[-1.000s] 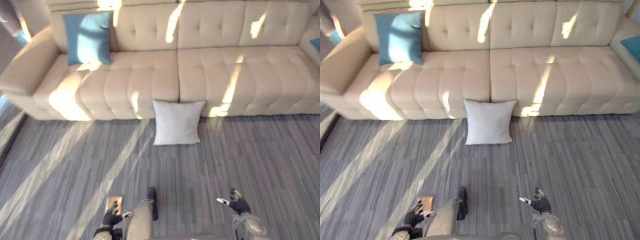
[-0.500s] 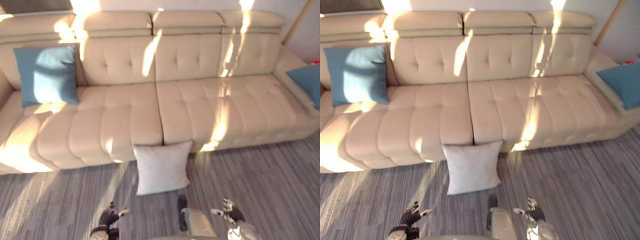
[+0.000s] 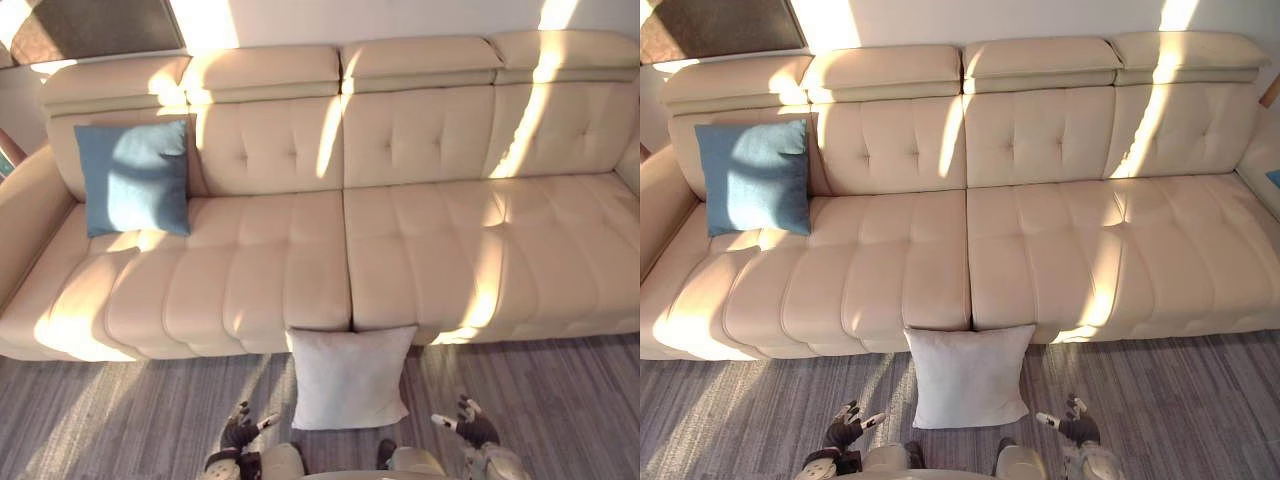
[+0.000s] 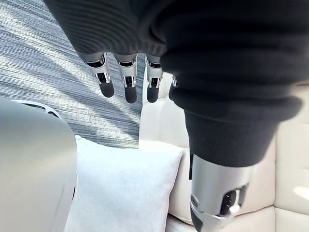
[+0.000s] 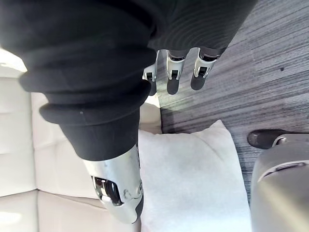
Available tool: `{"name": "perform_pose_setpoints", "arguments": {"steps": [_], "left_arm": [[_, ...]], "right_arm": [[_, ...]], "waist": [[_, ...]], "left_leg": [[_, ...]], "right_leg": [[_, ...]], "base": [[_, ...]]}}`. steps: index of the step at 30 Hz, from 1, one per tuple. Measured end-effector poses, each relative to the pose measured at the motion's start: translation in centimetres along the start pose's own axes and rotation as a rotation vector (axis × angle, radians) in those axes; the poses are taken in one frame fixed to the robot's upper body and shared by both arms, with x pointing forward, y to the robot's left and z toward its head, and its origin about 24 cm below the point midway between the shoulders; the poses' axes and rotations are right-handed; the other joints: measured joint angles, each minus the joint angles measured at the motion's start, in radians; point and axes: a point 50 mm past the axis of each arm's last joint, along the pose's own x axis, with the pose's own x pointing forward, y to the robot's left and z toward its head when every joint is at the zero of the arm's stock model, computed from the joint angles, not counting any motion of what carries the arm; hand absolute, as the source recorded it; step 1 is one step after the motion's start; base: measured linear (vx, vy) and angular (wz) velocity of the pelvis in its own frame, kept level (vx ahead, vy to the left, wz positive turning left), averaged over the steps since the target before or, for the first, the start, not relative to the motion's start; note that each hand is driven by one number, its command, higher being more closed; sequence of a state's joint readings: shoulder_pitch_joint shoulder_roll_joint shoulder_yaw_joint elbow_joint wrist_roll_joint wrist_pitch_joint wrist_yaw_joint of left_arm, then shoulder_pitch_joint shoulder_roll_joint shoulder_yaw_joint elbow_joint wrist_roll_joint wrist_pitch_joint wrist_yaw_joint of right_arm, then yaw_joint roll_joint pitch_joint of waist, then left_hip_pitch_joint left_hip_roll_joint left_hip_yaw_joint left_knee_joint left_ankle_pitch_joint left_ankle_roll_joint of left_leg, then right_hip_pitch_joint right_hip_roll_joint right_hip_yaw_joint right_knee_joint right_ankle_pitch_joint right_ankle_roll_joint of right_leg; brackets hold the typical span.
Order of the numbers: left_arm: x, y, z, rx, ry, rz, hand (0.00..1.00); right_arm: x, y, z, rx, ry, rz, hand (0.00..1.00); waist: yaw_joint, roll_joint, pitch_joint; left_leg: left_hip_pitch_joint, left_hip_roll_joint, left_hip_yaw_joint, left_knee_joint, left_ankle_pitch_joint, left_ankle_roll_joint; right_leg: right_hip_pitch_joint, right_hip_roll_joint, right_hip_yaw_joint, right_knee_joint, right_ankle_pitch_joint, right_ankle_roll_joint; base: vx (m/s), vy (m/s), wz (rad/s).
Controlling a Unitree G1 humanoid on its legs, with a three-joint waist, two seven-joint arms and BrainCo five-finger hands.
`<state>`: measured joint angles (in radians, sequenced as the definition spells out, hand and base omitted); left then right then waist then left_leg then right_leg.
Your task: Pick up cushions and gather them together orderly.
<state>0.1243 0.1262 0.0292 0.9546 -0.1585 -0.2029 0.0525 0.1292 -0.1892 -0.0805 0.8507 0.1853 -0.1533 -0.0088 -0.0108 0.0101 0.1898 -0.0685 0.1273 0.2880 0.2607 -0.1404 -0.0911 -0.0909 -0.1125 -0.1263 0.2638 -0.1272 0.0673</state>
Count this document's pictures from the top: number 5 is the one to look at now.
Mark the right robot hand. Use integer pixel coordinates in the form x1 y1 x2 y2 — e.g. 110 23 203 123
0 0 258 224

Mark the light grey cushion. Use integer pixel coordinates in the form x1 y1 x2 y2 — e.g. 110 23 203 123
138 119 253 232

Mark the beige leather sofa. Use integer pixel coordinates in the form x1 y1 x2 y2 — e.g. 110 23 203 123
0 47 163 232

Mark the dark right robot foot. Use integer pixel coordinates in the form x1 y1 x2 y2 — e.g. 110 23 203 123
247 129 290 150

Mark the silver right robot leg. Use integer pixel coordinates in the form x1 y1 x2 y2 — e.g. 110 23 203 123
250 134 309 232

